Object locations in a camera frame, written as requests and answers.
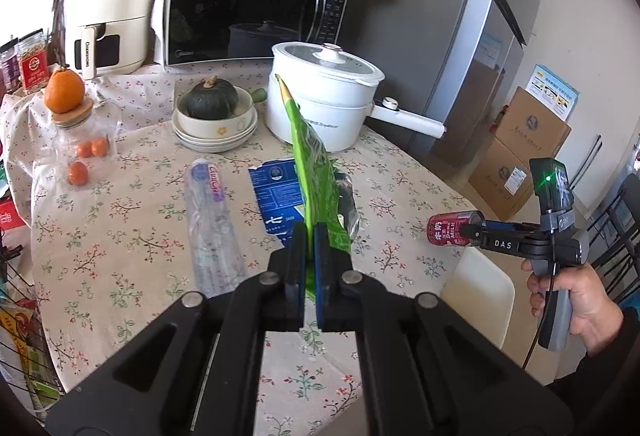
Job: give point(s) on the white flower-print bowl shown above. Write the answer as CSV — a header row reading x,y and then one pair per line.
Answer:
x,y
215,128

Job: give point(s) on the white paper notice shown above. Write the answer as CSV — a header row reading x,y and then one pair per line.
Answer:
x,y
492,50

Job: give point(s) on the person's right hand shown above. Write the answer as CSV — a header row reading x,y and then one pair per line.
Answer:
x,y
595,306

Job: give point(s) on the grey refrigerator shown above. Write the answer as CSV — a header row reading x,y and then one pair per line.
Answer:
x,y
425,15

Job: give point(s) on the black chair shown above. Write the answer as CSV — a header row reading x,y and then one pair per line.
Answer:
x,y
617,226

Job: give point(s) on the white chair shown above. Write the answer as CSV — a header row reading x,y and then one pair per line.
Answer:
x,y
480,286

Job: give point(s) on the floral tablecloth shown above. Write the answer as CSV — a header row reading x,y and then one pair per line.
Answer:
x,y
125,226

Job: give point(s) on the red drink can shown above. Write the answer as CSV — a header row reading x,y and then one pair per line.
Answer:
x,y
450,228

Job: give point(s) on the clear plastic bottle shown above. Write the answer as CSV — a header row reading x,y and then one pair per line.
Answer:
x,y
212,236

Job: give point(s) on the blue and white leaflet board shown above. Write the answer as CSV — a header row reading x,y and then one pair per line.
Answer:
x,y
555,88

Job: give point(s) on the crumpled clear plastic film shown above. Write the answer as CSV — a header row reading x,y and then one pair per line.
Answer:
x,y
350,211

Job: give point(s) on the red bag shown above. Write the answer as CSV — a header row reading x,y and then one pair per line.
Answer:
x,y
7,216

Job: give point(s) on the white air fryer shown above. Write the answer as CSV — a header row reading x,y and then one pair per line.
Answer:
x,y
115,0

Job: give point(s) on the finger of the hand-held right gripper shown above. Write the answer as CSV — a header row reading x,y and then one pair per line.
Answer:
x,y
475,233

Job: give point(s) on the red-label food packet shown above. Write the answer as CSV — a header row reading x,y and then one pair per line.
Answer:
x,y
32,60

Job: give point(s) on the person's right forearm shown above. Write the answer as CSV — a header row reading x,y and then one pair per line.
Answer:
x,y
600,381

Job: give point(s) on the cardboard box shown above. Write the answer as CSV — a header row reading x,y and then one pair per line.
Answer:
x,y
500,181
532,125

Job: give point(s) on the white electric cooking pot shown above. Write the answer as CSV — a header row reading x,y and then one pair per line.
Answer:
x,y
320,110

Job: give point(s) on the green snack wrapper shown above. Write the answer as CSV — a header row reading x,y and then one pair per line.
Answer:
x,y
312,176

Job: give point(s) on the black microwave oven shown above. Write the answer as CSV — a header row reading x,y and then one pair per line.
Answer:
x,y
240,10

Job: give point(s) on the dark green pumpkin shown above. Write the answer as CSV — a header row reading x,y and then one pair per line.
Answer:
x,y
210,100

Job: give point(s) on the small orange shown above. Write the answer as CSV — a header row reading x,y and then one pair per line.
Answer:
x,y
100,145
77,173
83,149

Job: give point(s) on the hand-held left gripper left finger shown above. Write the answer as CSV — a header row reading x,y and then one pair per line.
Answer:
x,y
300,266

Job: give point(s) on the glass jar with wooden lid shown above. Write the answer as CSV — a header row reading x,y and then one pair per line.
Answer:
x,y
75,118

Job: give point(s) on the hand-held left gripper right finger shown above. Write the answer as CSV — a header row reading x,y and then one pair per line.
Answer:
x,y
324,271

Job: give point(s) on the large orange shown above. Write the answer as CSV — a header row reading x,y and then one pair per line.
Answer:
x,y
62,90

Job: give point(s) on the blue paper carton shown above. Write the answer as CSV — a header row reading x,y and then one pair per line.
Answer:
x,y
275,201

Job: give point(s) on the dark food packet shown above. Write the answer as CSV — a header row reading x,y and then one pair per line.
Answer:
x,y
7,65

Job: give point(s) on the white plate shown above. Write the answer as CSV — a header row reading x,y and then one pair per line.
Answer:
x,y
200,141
210,149

